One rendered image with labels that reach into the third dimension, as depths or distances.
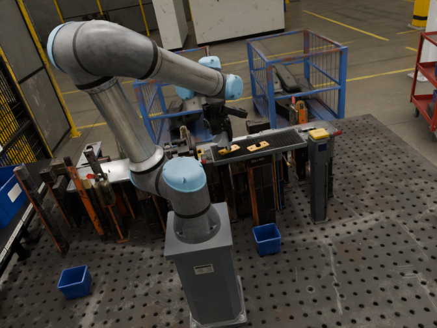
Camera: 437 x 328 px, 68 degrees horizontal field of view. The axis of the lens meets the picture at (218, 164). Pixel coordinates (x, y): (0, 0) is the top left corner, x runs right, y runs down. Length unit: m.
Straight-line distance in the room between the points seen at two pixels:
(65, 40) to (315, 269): 1.17
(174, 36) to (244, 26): 1.87
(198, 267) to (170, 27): 8.52
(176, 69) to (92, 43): 0.20
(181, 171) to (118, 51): 0.36
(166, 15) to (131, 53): 8.53
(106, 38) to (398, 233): 1.38
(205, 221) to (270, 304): 0.49
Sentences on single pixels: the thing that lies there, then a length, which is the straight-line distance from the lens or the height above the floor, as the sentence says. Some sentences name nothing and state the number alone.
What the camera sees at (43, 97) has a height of 0.73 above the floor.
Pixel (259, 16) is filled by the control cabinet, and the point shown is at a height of 0.50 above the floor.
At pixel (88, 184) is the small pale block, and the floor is 1.04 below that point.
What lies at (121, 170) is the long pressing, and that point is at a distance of 1.71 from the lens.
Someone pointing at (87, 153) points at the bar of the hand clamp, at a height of 1.21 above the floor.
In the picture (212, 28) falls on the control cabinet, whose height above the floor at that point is 0.41.
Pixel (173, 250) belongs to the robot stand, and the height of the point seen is 1.10.
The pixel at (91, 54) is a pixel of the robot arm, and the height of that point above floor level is 1.68.
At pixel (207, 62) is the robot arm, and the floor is 1.53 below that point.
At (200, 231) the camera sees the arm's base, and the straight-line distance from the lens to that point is 0.98.
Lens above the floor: 1.79
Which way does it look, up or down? 31 degrees down
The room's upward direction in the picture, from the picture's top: 11 degrees counter-clockwise
